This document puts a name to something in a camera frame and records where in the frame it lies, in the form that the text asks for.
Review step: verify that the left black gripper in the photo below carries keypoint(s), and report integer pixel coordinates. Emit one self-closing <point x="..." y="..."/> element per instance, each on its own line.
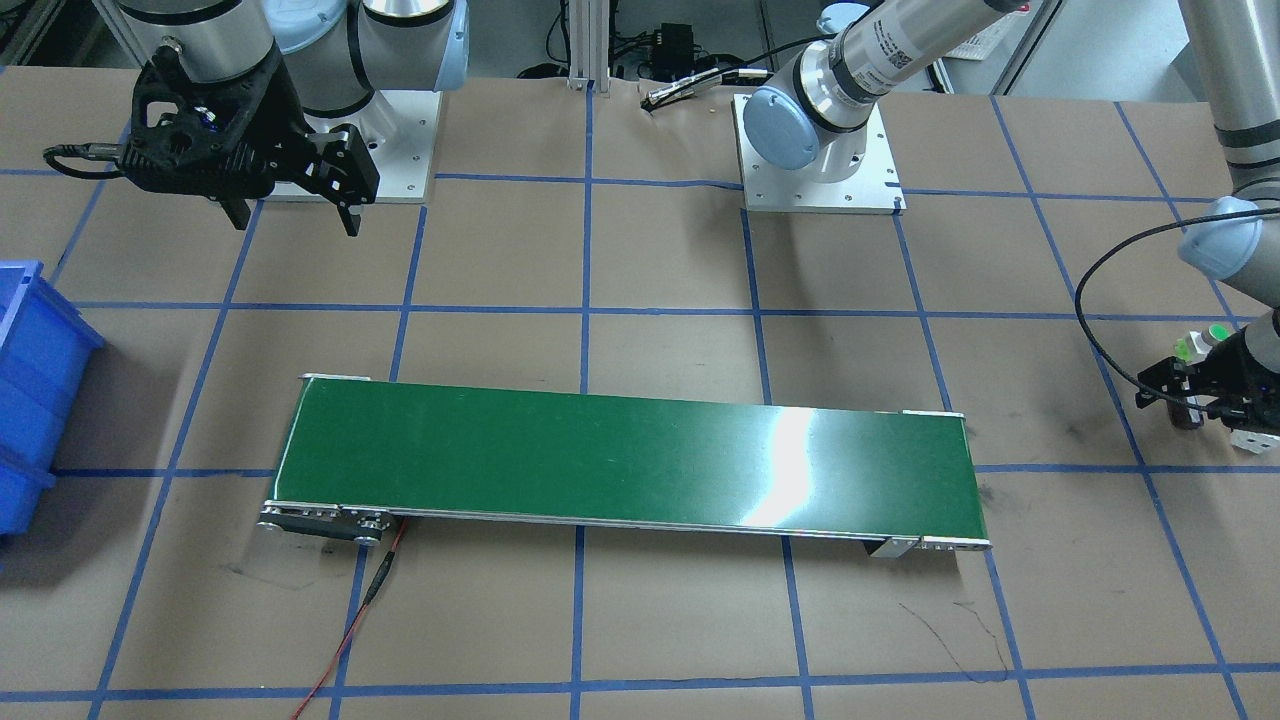
<point x="1252" y="375"/>

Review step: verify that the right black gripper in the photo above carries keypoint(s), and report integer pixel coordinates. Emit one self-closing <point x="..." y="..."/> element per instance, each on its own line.
<point x="283" y="140"/>

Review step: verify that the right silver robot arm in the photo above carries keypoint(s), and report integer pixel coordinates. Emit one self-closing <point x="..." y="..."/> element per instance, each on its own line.
<point x="338" y="53"/>

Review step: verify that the green push button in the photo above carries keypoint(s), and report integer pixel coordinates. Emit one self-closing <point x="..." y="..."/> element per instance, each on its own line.
<point x="1194" y="346"/>

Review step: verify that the white red circuit breaker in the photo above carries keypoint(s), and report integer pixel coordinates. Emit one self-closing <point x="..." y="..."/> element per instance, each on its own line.
<point x="1257" y="443"/>

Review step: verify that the green conveyor belt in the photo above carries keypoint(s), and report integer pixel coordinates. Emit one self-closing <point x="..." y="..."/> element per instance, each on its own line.
<point x="358" y="454"/>

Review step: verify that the blue plastic bin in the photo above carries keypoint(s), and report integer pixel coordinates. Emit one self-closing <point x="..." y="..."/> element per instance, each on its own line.
<point x="45" y="344"/>

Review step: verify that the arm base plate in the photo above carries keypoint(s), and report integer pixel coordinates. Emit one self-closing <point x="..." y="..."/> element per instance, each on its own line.
<point x="857" y="176"/>
<point x="399" y="127"/>

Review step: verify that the aluminium frame post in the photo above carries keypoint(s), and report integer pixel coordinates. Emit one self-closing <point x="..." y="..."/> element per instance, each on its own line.
<point x="589" y="29"/>

